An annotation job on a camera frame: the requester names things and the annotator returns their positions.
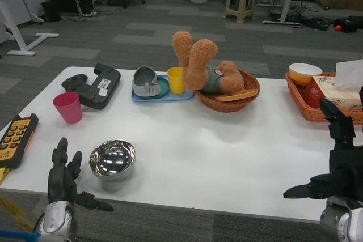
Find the pink plastic cup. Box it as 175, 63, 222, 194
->
53, 91, 83, 124

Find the rectangular wicker basket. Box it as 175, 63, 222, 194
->
284, 71, 363, 125

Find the white desk leg frame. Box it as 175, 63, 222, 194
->
0, 0, 60, 56

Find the grey slip-on shoe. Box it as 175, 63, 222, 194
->
132, 65, 161, 97

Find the black gear pile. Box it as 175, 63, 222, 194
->
297, 16, 331, 31

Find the red white tissue box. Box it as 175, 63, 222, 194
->
302, 74, 363, 112

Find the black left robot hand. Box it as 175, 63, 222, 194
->
47, 137, 115, 212

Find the green plastic plate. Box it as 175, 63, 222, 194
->
141, 76, 172, 100

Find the light blue plastic tray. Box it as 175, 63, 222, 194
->
131, 74, 196, 103

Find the shiny metal bowl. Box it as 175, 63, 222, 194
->
88, 139, 136, 182

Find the black floor bag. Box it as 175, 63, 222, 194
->
334, 15, 363, 33

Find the white orange ceramic bowl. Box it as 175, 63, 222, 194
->
288, 62, 323, 86

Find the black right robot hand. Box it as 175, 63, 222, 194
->
282, 86, 363, 202

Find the black labelled handheld device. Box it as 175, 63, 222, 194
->
78, 63, 122, 110

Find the brown plush teddy bear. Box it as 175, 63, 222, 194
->
172, 31, 245, 95

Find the yellow printed strap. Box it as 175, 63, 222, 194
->
0, 167, 36, 234

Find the yellow plastic cup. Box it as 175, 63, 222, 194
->
167, 66, 187, 95

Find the black trash bin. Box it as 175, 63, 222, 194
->
40, 0, 62, 22

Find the round wicker basket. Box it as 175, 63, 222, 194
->
193, 69, 261, 113

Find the white paper tissue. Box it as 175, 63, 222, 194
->
334, 58, 363, 91

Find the black gamepad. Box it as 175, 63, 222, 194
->
61, 74, 89, 95

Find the yellow black remote control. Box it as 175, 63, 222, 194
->
0, 113, 40, 170

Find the orange wooden board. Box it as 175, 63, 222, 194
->
214, 88, 259, 103

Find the blue fuzzy cord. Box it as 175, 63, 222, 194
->
0, 229, 42, 242

